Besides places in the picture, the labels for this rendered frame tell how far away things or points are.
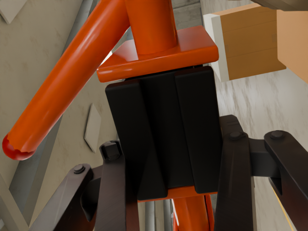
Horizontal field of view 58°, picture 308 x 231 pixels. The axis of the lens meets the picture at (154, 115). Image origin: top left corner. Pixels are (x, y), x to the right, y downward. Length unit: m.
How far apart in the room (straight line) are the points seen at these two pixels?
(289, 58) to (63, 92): 0.26
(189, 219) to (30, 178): 4.20
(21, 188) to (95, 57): 4.20
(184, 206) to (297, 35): 0.22
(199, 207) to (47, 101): 0.12
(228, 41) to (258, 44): 0.18
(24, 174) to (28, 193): 0.38
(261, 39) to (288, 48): 1.48
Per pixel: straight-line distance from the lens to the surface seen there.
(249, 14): 1.81
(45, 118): 0.20
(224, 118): 0.18
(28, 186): 4.30
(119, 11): 0.16
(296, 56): 0.34
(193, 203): 0.19
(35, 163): 4.49
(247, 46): 1.82
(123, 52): 0.16
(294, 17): 0.34
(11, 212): 3.11
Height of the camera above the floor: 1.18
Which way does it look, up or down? 9 degrees up
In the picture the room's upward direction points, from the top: 101 degrees counter-clockwise
